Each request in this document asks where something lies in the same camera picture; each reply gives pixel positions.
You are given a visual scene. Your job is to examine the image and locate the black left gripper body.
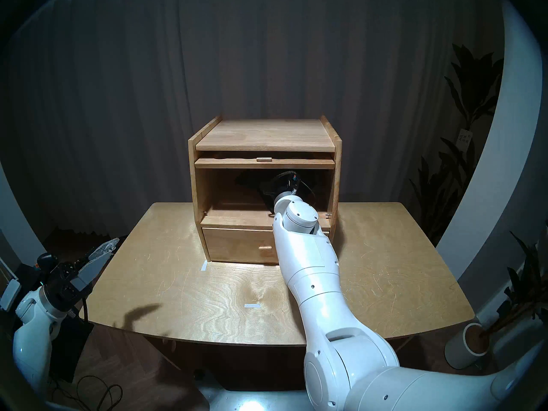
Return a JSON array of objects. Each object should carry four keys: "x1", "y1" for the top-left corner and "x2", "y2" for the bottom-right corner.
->
[{"x1": 42, "y1": 262, "x2": 93, "y2": 313}]

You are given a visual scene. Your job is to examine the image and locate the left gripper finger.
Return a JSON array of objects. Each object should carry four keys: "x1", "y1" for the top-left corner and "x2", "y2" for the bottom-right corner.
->
[
  {"x1": 87, "y1": 238, "x2": 120, "y2": 262},
  {"x1": 70, "y1": 253, "x2": 110, "y2": 292}
]

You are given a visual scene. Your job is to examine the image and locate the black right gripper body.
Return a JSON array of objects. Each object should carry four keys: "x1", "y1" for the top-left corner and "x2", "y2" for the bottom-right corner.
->
[{"x1": 261, "y1": 172, "x2": 292, "y2": 206}]

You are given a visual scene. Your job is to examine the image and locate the dark grey knit pants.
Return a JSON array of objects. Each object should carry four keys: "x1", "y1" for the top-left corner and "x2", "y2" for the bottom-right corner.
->
[{"x1": 235, "y1": 170, "x2": 275, "y2": 194}]

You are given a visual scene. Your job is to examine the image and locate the wooden flip door with knob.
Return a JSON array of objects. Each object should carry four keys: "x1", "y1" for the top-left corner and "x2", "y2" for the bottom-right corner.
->
[{"x1": 194, "y1": 157, "x2": 336, "y2": 170}]

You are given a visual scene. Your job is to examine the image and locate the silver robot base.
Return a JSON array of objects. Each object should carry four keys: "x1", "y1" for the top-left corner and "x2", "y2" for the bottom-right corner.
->
[{"x1": 195, "y1": 372, "x2": 313, "y2": 411}]

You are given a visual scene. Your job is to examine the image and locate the wooden drawer with knob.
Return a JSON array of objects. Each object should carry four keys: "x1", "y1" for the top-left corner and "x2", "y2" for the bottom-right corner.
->
[{"x1": 202, "y1": 227, "x2": 331, "y2": 265}]

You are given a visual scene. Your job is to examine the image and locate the black computer with lights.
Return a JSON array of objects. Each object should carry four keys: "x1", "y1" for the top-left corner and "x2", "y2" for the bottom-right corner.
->
[{"x1": 47, "y1": 314, "x2": 94, "y2": 383}]

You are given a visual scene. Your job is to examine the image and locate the white curved arch pillar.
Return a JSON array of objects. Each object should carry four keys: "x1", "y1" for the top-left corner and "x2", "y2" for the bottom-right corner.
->
[
  {"x1": 437, "y1": 0, "x2": 543, "y2": 282},
  {"x1": 0, "y1": 162, "x2": 48, "y2": 265}
]

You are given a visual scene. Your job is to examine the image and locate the grey pleated curtain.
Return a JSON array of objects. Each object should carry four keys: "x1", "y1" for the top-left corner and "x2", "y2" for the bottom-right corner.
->
[{"x1": 0, "y1": 0, "x2": 506, "y2": 240}]

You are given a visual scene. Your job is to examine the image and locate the tall dark leafy plant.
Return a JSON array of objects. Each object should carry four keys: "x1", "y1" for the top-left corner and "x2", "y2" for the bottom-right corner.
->
[{"x1": 409, "y1": 43, "x2": 505, "y2": 244}]

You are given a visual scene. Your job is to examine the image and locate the white round plant pot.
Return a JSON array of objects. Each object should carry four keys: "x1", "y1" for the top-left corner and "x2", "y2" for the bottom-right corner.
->
[{"x1": 444, "y1": 322, "x2": 491, "y2": 369}]

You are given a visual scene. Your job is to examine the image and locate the leaning potted plant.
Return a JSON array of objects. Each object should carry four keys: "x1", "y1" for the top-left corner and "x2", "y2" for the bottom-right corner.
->
[{"x1": 484, "y1": 230, "x2": 548, "y2": 342}]

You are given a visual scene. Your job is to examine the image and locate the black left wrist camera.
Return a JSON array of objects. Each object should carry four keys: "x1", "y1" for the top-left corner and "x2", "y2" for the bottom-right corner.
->
[{"x1": 36, "y1": 253, "x2": 59, "y2": 273}]

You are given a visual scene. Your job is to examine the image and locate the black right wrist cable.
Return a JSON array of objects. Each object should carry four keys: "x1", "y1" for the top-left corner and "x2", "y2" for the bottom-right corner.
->
[{"x1": 276, "y1": 170, "x2": 316, "y2": 197}]

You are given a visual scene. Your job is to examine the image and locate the wooden cabinet frame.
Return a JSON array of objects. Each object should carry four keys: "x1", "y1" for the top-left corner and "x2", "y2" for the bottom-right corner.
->
[{"x1": 188, "y1": 115, "x2": 343, "y2": 266}]

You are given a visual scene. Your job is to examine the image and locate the black floor cables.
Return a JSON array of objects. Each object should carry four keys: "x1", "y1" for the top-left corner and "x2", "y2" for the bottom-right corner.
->
[{"x1": 56, "y1": 374, "x2": 124, "y2": 411}]

